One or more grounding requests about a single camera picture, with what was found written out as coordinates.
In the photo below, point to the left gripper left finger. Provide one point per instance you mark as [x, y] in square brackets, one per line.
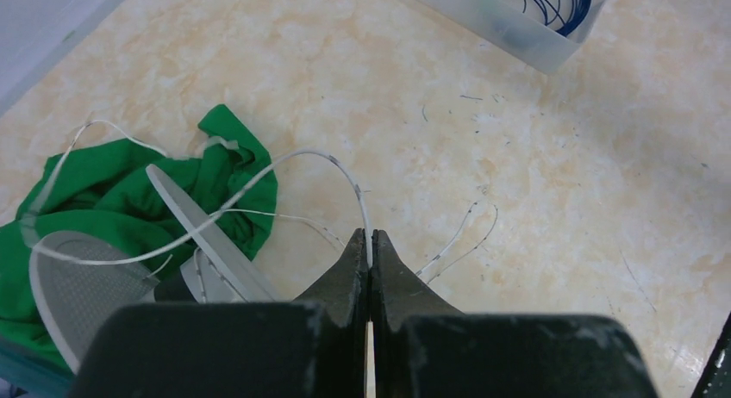
[341, 301]

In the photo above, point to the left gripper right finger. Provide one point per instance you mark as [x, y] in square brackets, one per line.
[398, 296]

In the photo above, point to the white filament spool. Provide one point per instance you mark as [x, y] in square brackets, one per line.
[78, 282]

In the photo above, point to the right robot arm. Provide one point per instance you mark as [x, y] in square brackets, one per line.
[715, 378]

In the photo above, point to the green cloth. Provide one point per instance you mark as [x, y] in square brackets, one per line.
[104, 191]

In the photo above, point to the clear plastic box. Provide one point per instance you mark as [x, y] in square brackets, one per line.
[541, 33]

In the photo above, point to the teal plastic basket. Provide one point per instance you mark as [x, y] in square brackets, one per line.
[33, 373]

